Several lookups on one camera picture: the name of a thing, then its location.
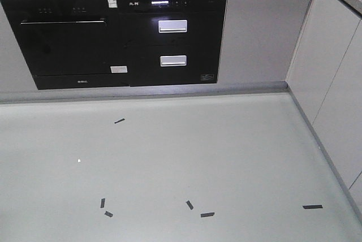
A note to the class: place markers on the black drawer sterilizer cabinet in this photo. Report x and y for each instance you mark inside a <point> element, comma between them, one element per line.
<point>142,44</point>

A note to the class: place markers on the grey cabinet door panel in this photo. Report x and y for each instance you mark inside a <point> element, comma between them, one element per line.
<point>259,38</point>

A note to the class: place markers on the green white energy label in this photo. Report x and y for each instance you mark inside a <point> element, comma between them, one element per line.
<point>112,3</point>

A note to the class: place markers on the grey side cabinet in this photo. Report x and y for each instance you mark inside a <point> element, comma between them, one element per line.
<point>325,79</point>

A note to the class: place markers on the black tape strip far right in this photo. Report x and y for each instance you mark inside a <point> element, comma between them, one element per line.
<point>310,207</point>

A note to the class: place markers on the lower silver drawer handle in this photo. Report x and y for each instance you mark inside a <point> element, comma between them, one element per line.
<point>173,60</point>

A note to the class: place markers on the silver drawer handle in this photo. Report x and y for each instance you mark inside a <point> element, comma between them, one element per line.
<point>172,26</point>
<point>173,60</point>

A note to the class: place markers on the upper silver drawer handle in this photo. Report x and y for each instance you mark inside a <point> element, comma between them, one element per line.
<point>172,26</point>

